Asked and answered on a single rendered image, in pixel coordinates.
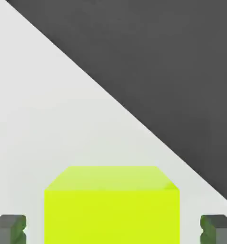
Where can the small yellow cube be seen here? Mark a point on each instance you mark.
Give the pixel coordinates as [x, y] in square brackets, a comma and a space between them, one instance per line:
[111, 209]

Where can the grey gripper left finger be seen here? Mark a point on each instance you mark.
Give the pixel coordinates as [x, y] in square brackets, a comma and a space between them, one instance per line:
[4, 228]

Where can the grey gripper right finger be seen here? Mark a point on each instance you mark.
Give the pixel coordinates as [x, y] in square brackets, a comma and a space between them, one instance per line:
[219, 228]

